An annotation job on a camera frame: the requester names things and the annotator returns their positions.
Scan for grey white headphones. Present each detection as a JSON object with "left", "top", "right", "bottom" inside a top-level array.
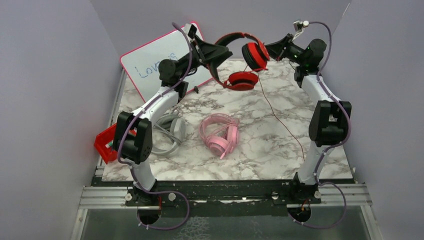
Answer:
[{"left": 151, "top": 113, "right": 187, "bottom": 157}]

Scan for red plastic bin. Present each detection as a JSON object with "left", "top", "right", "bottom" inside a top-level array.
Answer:
[{"left": 93, "top": 123, "right": 118, "bottom": 165}]

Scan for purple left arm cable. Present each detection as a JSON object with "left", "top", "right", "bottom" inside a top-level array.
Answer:
[{"left": 116, "top": 21, "right": 194, "bottom": 232}]

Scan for pink framed whiteboard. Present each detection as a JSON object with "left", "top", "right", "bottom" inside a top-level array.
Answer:
[{"left": 119, "top": 21, "right": 215, "bottom": 104}]

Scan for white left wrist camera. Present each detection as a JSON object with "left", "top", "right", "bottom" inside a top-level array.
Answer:
[{"left": 184, "top": 23, "right": 198, "bottom": 41}]

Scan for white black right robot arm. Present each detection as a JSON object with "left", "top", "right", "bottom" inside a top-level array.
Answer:
[{"left": 265, "top": 33, "right": 352, "bottom": 204}]

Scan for pink headphones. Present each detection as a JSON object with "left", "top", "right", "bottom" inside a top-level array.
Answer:
[{"left": 198, "top": 113, "right": 240, "bottom": 160}]

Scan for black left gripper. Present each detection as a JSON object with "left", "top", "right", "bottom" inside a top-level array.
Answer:
[{"left": 176, "top": 34, "right": 231, "bottom": 80}]

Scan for red headphone cable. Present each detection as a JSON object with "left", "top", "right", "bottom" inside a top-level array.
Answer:
[{"left": 243, "top": 64, "right": 306, "bottom": 163}]

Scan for white green marker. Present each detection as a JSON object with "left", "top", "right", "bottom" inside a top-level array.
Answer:
[{"left": 105, "top": 141, "right": 113, "bottom": 149}]

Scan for black metal base rail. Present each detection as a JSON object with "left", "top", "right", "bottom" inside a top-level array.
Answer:
[{"left": 91, "top": 175, "right": 357, "bottom": 220}]

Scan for grey headphone cable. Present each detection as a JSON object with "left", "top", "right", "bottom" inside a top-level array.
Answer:
[{"left": 153, "top": 114, "right": 183, "bottom": 147}]

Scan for red black headphones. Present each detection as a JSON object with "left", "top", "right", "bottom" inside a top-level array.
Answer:
[{"left": 208, "top": 31, "right": 271, "bottom": 92}]

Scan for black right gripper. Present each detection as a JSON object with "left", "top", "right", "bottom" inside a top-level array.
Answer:
[{"left": 258, "top": 34, "right": 306, "bottom": 67}]

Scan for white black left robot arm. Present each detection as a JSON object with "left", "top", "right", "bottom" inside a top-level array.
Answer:
[{"left": 112, "top": 36, "right": 233, "bottom": 206}]

